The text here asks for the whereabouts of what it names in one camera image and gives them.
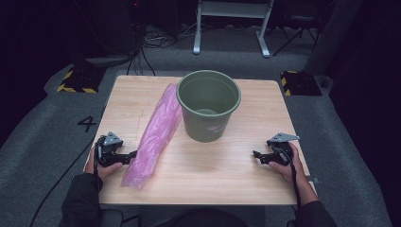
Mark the white metal stand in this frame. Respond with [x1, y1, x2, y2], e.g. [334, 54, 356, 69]
[192, 0, 275, 59]

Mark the black yellow striped base plate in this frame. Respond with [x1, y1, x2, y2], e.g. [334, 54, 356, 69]
[280, 69, 323, 97]
[56, 65, 107, 95]

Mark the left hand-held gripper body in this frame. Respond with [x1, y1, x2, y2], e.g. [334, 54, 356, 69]
[94, 131, 127, 168]

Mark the right hand-held gripper cable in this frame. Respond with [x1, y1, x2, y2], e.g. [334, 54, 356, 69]
[282, 146, 303, 210]

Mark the hand-held gripper cable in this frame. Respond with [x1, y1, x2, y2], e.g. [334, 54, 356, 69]
[93, 143, 103, 192]
[282, 146, 303, 210]

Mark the green plastic bucket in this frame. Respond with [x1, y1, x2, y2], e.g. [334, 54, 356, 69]
[175, 69, 242, 144]

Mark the grey column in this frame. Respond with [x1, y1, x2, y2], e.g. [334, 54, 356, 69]
[303, 0, 364, 77]

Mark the pink plastic bag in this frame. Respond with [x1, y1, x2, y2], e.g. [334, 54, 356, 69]
[121, 83, 184, 190]

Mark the person's left hand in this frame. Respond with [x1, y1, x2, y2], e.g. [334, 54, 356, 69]
[84, 147, 124, 182]

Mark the person's dark clothed body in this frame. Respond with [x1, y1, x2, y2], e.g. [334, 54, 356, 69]
[138, 207, 267, 227]

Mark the left hand-held gripper cable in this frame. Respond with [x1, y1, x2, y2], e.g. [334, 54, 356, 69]
[93, 143, 103, 192]

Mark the person's right hand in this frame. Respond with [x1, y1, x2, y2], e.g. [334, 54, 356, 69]
[268, 141, 307, 185]

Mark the bundle of floor cables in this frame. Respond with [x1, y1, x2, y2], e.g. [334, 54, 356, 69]
[125, 0, 202, 77]

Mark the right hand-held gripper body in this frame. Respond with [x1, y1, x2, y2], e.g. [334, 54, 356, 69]
[266, 132, 301, 167]

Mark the black tripod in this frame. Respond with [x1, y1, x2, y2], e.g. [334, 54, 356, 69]
[271, 10, 320, 58]

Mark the black floor cable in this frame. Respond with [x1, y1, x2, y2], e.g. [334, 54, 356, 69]
[28, 105, 107, 227]

